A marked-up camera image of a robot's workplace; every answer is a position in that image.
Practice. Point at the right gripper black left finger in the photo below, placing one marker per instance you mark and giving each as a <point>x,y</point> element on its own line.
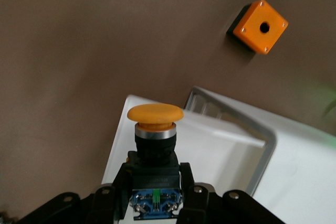
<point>105,208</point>

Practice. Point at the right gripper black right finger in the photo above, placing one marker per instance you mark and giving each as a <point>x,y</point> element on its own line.
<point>194,203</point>

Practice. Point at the orange button enclosure box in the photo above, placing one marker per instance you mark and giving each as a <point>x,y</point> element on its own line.
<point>252,32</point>

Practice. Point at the white plastic bin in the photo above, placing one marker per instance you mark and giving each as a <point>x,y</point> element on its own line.
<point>210,150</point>

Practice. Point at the yellow mushroom push button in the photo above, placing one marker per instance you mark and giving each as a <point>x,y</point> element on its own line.
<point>155,115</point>

